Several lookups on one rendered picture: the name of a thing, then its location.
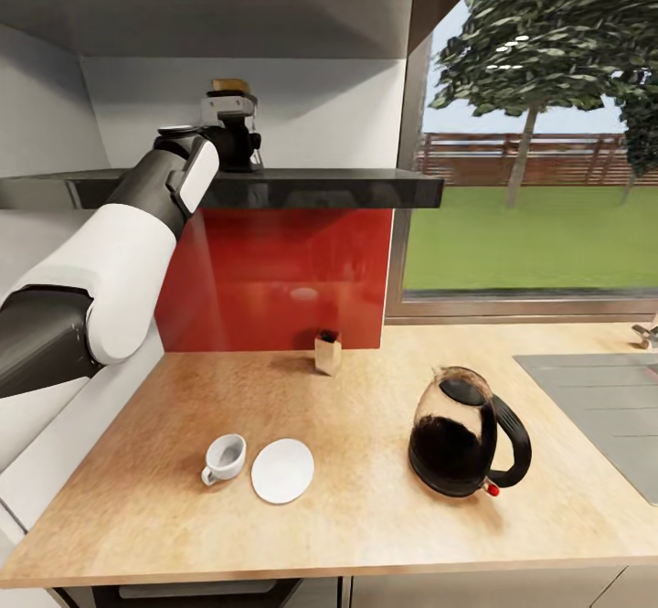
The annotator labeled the coffee cup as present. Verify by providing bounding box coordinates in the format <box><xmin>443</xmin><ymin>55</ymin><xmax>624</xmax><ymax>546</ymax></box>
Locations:
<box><xmin>201</xmin><ymin>433</ymin><xmax>246</xmax><ymax>485</ymax></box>

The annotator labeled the electric kettle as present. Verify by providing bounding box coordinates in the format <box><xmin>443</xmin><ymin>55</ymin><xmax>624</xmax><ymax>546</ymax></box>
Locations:
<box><xmin>409</xmin><ymin>366</ymin><xmax>532</xmax><ymax>497</ymax></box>

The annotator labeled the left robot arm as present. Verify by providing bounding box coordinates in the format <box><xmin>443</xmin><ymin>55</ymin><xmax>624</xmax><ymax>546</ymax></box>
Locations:
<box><xmin>0</xmin><ymin>95</ymin><xmax>261</xmax><ymax>474</ymax></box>

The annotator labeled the saucer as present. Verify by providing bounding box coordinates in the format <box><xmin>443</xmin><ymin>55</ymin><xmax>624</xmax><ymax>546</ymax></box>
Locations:
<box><xmin>251</xmin><ymin>439</ymin><xmax>314</xmax><ymax>503</ymax></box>

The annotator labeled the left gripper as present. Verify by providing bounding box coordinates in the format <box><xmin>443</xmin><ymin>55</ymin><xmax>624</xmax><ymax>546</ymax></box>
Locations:
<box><xmin>207</xmin><ymin>126</ymin><xmax>261</xmax><ymax>165</ymax></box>

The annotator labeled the bottle of coffee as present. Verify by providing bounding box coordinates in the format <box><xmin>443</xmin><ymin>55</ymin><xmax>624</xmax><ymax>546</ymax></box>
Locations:
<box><xmin>207</xmin><ymin>79</ymin><xmax>264</xmax><ymax>173</ymax></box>

